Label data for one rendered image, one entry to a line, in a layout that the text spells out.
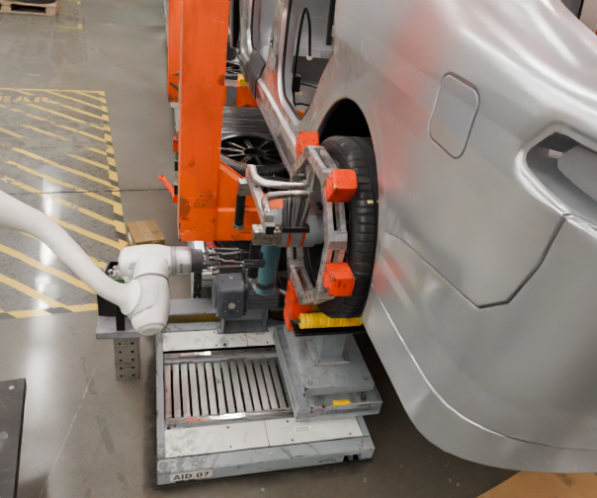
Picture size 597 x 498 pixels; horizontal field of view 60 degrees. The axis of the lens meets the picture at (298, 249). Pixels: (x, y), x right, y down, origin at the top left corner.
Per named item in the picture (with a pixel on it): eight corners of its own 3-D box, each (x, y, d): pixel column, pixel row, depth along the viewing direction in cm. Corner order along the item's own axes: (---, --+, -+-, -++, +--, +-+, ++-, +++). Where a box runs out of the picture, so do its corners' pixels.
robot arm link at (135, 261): (170, 256, 169) (171, 291, 162) (120, 257, 165) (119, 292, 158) (171, 237, 160) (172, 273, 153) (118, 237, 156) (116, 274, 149)
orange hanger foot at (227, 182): (325, 241, 246) (338, 175, 227) (213, 241, 232) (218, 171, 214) (316, 223, 259) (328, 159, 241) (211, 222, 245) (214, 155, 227)
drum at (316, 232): (322, 254, 187) (329, 220, 179) (264, 255, 181) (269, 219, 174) (312, 233, 198) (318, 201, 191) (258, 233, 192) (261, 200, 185)
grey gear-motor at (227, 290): (299, 341, 249) (310, 283, 231) (212, 347, 238) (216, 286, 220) (292, 317, 264) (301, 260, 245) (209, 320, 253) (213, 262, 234)
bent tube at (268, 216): (323, 222, 165) (329, 193, 160) (264, 222, 160) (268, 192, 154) (310, 197, 179) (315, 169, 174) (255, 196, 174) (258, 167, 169)
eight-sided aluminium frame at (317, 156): (327, 334, 181) (359, 196, 152) (309, 335, 179) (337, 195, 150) (294, 249, 225) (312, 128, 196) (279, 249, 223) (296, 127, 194)
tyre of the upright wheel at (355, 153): (344, 192, 237) (366, 334, 213) (294, 191, 231) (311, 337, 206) (405, 100, 178) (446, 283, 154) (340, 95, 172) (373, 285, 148)
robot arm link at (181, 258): (171, 281, 161) (191, 281, 162) (171, 257, 156) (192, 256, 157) (170, 264, 168) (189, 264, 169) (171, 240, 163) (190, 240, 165)
